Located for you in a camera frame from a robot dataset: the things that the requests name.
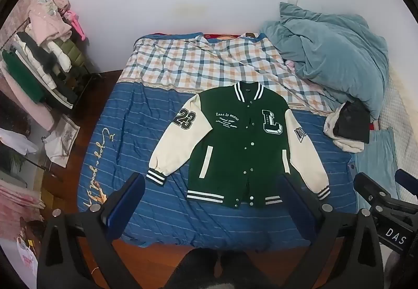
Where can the black clothes rack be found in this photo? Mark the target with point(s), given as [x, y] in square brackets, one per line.
[86, 80]

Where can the white embroidered cloth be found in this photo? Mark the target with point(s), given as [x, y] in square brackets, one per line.
[63, 140]

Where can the white puffer coat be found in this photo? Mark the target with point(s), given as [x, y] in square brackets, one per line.
[54, 57]

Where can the pink clothes hangers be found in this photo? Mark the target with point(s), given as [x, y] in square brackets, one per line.
[75, 23]

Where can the white fleece garment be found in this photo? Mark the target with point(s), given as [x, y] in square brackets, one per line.
[346, 143]

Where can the olive puffer vest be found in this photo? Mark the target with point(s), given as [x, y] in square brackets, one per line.
[70, 50]

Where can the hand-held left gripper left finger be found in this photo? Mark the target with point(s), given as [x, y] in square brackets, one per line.
[127, 199]

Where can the white quilted mattress pad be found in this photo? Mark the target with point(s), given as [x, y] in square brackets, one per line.
[400, 112]

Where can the green and cream varsity jacket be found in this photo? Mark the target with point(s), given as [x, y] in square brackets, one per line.
[238, 152]

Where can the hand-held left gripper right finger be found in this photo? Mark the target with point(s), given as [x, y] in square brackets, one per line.
[294, 202]

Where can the blue striped bed sheet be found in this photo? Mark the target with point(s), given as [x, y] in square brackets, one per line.
[130, 145]

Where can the pink blanket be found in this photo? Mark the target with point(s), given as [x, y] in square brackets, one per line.
[32, 109]

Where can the teal duvet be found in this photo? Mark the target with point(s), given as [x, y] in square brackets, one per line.
[336, 57]

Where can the plaid checked blanket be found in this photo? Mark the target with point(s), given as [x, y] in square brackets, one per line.
[202, 60]

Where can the green garment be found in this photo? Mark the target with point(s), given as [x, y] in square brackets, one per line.
[23, 75]

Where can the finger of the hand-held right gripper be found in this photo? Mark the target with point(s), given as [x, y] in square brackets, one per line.
[370, 189]
[408, 178]

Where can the black cloth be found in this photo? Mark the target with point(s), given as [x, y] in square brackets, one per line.
[354, 124]

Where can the white bag with pink print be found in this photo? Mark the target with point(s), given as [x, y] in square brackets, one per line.
[27, 259]

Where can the person's legs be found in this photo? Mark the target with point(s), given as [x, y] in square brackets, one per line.
[225, 267]

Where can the light blue pillow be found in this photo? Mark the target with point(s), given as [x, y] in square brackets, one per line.
[375, 158]

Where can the pink jacket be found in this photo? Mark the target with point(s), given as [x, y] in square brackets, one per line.
[45, 23]

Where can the pink folded cloth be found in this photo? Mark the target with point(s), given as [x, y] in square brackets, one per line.
[18, 207]

